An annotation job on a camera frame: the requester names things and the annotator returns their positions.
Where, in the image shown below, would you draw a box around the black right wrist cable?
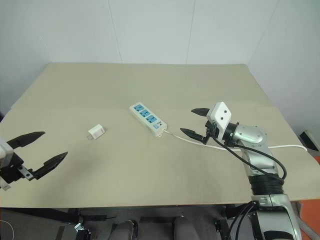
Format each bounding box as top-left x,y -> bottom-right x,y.
209,134 -> 288,181

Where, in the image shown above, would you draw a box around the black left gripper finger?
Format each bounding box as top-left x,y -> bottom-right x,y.
31,150 -> 69,181
6,130 -> 47,151

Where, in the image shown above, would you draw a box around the white plug adapter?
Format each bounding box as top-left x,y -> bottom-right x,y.
86,123 -> 106,141

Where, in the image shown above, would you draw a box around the white power cable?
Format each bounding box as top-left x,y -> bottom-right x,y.
163,129 -> 309,153

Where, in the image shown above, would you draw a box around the black caster block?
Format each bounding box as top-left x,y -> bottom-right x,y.
213,218 -> 230,240
73,221 -> 94,240

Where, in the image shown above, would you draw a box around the black box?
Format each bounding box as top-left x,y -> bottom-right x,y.
299,129 -> 320,152

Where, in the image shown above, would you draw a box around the orange floor mat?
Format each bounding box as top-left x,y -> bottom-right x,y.
290,155 -> 320,240

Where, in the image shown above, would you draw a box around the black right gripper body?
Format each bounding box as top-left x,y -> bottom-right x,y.
203,119 -> 221,141

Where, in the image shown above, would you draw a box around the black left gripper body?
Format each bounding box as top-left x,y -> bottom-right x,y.
0,151 -> 35,185

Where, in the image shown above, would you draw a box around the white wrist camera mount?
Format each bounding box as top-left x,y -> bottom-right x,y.
206,101 -> 233,139
0,136 -> 14,192

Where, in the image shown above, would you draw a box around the black metal table frame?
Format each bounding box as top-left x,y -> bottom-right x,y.
0,202 -> 253,226

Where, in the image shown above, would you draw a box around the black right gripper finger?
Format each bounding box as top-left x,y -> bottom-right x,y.
179,127 -> 209,146
190,107 -> 211,118

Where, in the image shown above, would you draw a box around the white power strip blue sockets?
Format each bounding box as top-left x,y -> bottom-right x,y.
128,101 -> 168,138

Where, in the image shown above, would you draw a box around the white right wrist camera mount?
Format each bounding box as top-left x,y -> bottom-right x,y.
206,101 -> 233,139

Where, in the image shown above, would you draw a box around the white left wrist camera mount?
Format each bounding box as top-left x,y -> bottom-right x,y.
0,136 -> 14,192

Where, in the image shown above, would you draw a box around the black robot body cables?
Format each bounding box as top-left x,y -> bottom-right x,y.
227,201 -> 259,240

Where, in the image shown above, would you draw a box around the thin white wire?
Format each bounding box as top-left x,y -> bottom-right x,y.
0,219 -> 14,240

